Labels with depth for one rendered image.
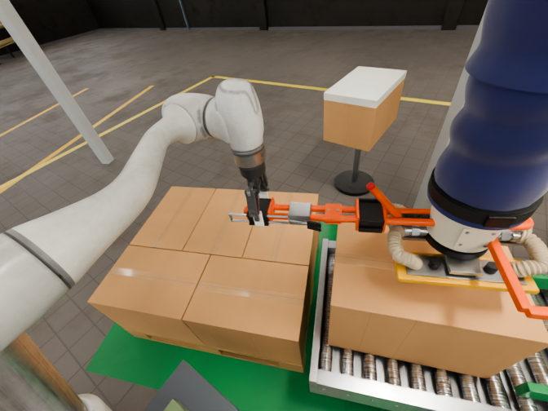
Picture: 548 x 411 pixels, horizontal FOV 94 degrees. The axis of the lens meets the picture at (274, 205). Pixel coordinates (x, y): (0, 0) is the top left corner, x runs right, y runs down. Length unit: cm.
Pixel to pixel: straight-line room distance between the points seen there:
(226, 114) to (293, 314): 101
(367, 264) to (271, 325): 57
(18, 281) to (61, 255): 4
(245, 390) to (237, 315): 58
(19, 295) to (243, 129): 47
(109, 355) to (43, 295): 192
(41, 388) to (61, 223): 39
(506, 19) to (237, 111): 48
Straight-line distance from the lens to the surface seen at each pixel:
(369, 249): 107
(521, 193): 72
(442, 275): 89
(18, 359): 66
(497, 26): 61
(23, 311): 40
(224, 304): 144
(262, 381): 186
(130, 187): 45
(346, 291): 96
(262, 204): 85
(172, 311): 154
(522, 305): 78
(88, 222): 41
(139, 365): 216
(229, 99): 61
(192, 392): 114
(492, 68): 61
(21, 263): 39
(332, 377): 123
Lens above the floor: 180
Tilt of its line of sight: 44 degrees down
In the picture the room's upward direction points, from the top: 10 degrees counter-clockwise
